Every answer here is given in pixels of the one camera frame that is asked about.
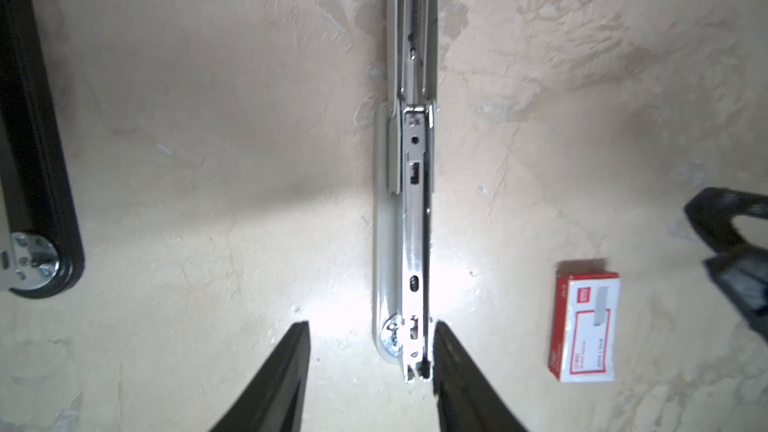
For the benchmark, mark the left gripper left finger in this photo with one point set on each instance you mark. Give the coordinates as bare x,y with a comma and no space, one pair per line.
274,399

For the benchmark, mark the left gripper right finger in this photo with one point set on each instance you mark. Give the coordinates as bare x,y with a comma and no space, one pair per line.
466,401

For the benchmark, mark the red white staple box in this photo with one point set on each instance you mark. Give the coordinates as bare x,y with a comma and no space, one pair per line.
584,327

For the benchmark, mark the grey silver stapler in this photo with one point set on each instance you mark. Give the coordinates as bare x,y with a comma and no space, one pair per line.
404,185

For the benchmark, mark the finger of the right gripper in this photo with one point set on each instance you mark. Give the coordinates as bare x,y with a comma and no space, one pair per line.
740,274
711,213

